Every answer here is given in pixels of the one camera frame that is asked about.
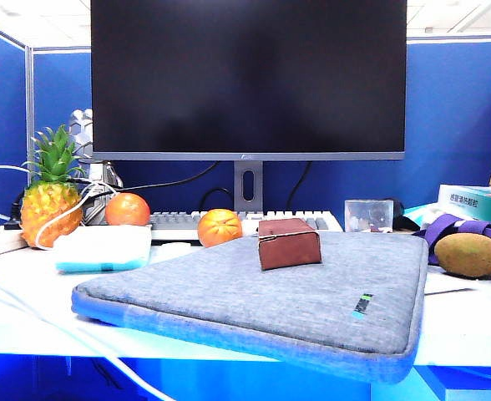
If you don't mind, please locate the clear plastic box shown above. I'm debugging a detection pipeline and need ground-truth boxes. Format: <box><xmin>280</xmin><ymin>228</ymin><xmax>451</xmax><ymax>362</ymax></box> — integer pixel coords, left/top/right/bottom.
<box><xmin>344</xmin><ymin>198</ymin><xmax>395</xmax><ymax>234</ymax></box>

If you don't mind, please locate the thin white looped cable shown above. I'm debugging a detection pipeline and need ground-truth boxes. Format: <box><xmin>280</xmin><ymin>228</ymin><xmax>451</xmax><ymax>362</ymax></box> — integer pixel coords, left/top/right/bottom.
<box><xmin>33</xmin><ymin>181</ymin><xmax>119</xmax><ymax>251</ymax></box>

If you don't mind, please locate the short black looped cable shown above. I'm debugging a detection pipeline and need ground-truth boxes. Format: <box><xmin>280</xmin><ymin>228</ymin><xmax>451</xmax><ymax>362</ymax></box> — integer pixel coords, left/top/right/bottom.
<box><xmin>199</xmin><ymin>187</ymin><xmax>235</xmax><ymax>212</ymax></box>

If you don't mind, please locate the smooth orange fruit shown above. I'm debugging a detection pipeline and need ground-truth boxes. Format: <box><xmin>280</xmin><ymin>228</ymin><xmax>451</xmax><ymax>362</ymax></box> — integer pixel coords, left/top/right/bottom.
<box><xmin>104</xmin><ymin>192</ymin><xmax>152</xmax><ymax>227</ymax></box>

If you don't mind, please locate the grey partition post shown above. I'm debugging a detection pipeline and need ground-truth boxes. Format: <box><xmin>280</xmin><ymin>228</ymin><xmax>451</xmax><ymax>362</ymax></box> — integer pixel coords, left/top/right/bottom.
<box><xmin>24</xmin><ymin>45</ymin><xmax>36</xmax><ymax>185</ymax></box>

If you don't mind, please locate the black computer monitor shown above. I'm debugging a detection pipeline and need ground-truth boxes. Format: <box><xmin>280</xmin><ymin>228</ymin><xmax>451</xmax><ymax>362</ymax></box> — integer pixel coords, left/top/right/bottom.
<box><xmin>89</xmin><ymin>0</ymin><xmax>408</xmax><ymax>163</ymax></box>

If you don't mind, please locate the ribbed orange tangerine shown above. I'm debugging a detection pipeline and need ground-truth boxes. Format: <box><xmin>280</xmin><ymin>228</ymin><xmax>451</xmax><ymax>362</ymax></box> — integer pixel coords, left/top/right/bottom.
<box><xmin>197</xmin><ymin>208</ymin><xmax>244</xmax><ymax>249</ymax></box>

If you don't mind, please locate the plastic pineapple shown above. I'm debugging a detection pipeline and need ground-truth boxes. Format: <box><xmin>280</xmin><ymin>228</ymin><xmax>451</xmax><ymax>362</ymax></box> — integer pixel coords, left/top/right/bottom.
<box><xmin>19</xmin><ymin>124</ymin><xmax>86</xmax><ymax>250</ymax></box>

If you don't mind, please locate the large brown kiwi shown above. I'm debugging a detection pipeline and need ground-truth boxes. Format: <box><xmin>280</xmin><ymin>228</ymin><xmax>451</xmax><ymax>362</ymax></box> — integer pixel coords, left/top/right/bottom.
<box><xmin>433</xmin><ymin>232</ymin><xmax>491</xmax><ymax>281</ymax></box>

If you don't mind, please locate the long white cable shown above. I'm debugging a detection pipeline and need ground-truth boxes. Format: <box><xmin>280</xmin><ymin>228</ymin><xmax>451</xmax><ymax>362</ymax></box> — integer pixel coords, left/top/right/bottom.
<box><xmin>0</xmin><ymin>266</ymin><xmax>176</xmax><ymax>401</ymax></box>

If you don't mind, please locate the teal white medicine box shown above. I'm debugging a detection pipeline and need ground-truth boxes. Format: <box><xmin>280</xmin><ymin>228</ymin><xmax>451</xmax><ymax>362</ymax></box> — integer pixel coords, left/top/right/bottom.
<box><xmin>437</xmin><ymin>184</ymin><xmax>491</xmax><ymax>227</ymax></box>

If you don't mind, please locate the white teal tissue pack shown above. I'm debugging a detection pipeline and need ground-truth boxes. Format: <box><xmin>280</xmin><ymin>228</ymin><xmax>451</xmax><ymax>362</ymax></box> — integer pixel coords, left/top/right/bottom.
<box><xmin>53</xmin><ymin>225</ymin><xmax>154</xmax><ymax>275</ymax></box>

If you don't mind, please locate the black object behind box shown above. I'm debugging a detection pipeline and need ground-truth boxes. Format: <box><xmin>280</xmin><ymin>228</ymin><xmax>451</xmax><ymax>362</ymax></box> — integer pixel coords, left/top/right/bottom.
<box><xmin>391</xmin><ymin>199</ymin><xmax>423</xmax><ymax>231</ymax></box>

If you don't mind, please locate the grey monitor stand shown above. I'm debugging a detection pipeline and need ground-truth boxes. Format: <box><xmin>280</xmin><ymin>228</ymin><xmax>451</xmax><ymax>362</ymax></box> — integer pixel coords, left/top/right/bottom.
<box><xmin>233</xmin><ymin>160</ymin><xmax>265</xmax><ymax>214</ymax></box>

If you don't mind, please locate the grey laptop sleeve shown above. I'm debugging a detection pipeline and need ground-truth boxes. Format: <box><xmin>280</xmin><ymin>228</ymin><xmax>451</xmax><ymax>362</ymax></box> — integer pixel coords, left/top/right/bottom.
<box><xmin>70</xmin><ymin>231</ymin><xmax>430</xmax><ymax>386</ymax></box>

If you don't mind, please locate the black hanging cable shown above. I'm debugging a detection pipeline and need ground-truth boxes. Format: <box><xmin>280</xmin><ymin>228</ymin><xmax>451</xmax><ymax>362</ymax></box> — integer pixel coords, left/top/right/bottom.
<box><xmin>286</xmin><ymin>161</ymin><xmax>313</xmax><ymax>211</ymax></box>

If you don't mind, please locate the brown glasses case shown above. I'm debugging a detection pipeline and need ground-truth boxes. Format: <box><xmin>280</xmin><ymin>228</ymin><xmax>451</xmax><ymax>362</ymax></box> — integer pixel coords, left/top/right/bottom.
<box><xmin>256</xmin><ymin>217</ymin><xmax>324</xmax><ymax>272</ymax></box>

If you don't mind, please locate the long black monitor cable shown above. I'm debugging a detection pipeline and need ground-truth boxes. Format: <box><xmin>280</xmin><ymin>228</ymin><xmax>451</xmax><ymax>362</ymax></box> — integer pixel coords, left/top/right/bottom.
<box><xmin>73</xmin><ymin>161</ymin><xmax>221</xmax><ymax>198</ymax></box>

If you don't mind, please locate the white grey keyboard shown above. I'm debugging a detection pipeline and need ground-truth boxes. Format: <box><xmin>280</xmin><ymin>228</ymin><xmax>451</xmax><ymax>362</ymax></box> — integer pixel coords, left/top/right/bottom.
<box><xmin>148</xmin><ymin>210</ymin><xmax>343</xmax><ymax>242</ymax></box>

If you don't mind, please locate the purple strap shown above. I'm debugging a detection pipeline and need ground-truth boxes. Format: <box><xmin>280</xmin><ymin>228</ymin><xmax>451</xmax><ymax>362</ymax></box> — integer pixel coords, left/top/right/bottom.
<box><xmin>412</xmin><ymin>213</ymin><xmax>491</xmax><ymax>266</ymax></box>

